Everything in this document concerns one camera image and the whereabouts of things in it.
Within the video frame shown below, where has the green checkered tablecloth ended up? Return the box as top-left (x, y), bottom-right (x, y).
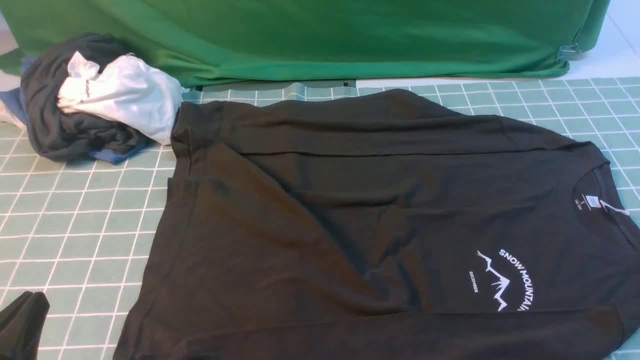
top-left (0, 75), bottom-right (640, 360)

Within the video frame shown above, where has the dark gray long-sleeved shirt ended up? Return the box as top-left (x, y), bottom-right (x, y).
top-left (113, 89), bottom-right (639, 360)

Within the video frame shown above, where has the metal binder clip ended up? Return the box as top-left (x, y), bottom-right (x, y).
top-left (555, 43), bottom-right (583, 63)

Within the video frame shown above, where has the green backdrop cloth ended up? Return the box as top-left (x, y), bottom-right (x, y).
top-left (1, 0), bottom-right (610, 87)

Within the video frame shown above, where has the dark gray crumpled garment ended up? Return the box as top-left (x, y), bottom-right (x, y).
top-left (21, 33), bottom-right (126, 162)

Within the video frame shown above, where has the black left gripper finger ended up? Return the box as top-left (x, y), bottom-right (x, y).
top-left (0, 291), bottom-right (50, 360)

